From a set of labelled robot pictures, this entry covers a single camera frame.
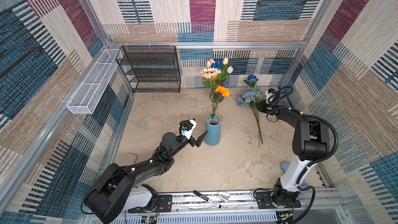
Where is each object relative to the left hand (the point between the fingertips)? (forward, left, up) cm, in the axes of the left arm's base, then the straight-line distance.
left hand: (200, 123), depth 78 cm
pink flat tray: (-9, +40, -23) cm, 47 cm away
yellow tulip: (+37, -16, +10) cm, 42 cm away
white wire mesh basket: (+6, +52, +13) cm, 54 cm away
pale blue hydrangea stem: (+26, -34, -11) cm, 44 cm away
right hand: (+20, -37, -12) cm, 44 cm away
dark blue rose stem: (+39, -36, -7) cm, 53 cm away
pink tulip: (+38, -8, +9) cm, 40 cm away
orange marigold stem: (+31, -12, -15) cm, 36 cm away
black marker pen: (-29, -3, -20) cm, 36 cm away
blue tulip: (+37, -11, +9) cm, 39 cm away
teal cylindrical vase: (-4, -7, -8) cm, 11 cm away
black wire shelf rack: (+48, +34, -3) cm, 59 cm away
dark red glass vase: (+32, -13, -2) cm, 34 cm away
